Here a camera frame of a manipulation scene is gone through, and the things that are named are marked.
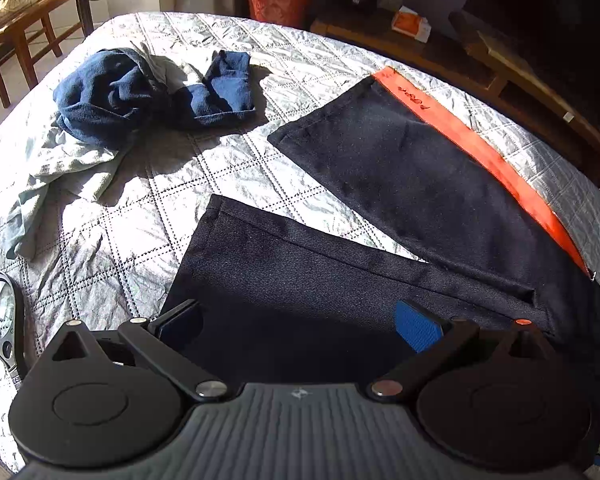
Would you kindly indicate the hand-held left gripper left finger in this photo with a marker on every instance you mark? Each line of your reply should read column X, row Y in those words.
column 177, row 327

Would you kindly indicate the red plant pot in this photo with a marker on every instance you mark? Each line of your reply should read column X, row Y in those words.
column 280, row 2

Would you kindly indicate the wooden television stand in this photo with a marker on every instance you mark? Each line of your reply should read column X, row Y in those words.
column 505, row 75

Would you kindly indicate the orange tissue box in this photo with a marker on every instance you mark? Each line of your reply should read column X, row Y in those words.
column 410, row 25

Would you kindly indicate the white wall socket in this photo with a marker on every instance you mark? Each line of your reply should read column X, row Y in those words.
column 391, row 0

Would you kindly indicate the navy pants with orange stripe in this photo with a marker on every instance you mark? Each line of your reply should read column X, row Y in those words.
column 405, row 175

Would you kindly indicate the pale green cloth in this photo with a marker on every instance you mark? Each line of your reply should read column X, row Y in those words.
column 65, row 170

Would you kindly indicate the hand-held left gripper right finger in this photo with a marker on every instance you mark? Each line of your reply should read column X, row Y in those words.
column 420, row 325

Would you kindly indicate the crumpled blue cloth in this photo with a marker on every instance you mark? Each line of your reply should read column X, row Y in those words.
column 110, row 95

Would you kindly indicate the black flat television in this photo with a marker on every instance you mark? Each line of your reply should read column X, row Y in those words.
column 555, row 10

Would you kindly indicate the wooden chair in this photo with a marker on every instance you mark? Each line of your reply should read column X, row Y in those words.
column 55, row 1

